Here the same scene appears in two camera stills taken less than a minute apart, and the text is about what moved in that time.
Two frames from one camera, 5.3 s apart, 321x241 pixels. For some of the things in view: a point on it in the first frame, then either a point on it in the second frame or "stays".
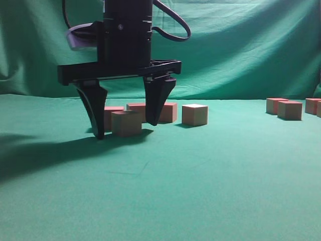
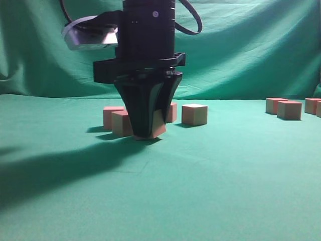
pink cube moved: [126, 123] stays
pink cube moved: [108, 119] stays
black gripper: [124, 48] -> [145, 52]
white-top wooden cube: [194, 114] stays
